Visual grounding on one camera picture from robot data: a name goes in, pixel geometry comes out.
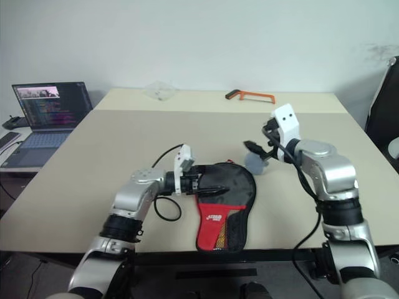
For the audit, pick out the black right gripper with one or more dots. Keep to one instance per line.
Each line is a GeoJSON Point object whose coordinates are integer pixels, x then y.
{"type": "Point", "coordinates": [273, 124]}

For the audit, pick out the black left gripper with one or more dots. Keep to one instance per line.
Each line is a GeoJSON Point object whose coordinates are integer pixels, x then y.
{"type": "Point", "coordinates": [190, 180]}

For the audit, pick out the grey-blue round sponge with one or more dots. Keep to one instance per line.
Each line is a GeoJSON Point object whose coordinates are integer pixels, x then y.
{"type": "Point", "coordinates": [256, 164]}

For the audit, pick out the black and red paddle case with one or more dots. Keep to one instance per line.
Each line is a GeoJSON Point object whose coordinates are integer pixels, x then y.
{"type": "Point", "coordinates": [237, 183]}

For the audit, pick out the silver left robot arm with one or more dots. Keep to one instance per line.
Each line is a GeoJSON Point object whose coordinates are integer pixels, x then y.
{"type": "Point", "coordinates": [134, 199]}

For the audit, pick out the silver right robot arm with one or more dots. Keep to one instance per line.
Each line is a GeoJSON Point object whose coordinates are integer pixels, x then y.
{"type": "Point", "coordinates": [336, 180]}

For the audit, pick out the orange hacksaw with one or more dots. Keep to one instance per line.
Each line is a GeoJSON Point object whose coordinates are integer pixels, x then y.
{"type": "Point", "coordinates": [258, 96]}

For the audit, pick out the black floor strip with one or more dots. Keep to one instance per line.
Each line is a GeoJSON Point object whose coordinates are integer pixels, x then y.
{"type": "Point", "coordinates": [216, 273]}

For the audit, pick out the clear plastic bag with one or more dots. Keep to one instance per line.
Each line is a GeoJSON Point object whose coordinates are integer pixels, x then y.
{"type": "Point", "coordinates": [159, 90]}

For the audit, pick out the dark rounded shape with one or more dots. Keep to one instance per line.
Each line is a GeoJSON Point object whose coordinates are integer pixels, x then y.
{"type": "Point", "coordinates": [255, 291]}

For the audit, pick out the open laptop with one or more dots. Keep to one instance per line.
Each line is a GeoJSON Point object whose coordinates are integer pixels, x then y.
{"type": "Point", "coordinates": [50, 106]}

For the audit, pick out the black remote controller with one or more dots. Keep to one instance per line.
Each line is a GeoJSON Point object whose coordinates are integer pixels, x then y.
{"type": "Point", "coordinates": [14, 122]}

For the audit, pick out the black flat device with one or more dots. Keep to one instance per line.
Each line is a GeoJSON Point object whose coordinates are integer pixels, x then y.
{"type": "Point", "coordinates": [7, 139]}

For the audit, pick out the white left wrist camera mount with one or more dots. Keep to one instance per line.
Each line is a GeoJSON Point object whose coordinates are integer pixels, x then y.
{"type": "Point", "coordinates": [184, 155]}

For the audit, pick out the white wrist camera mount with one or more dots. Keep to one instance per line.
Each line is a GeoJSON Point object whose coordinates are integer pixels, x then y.
{"type": "Point", "coordinates": [184, 155]}
{"type": "Point", "coordinates": [288, 123]}

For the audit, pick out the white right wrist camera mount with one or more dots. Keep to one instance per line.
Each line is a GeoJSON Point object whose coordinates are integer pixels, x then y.
{"type": "Point", "coordinates": [288, 123]}

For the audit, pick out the black table frame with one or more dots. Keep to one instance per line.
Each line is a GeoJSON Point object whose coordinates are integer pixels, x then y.
{"type": "Point", "coordinates": [218, 255]}

